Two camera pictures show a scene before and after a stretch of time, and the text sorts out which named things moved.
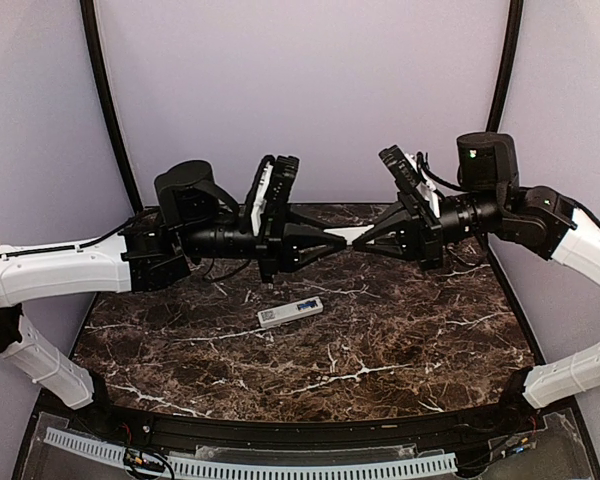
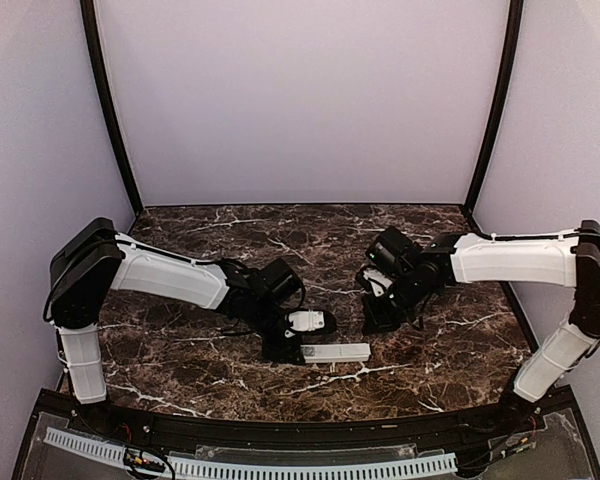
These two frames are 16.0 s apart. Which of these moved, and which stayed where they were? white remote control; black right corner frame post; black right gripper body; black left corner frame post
Moved: white remote control; black right gripper body
Stayed: black left corner frame post; black right corner frame post
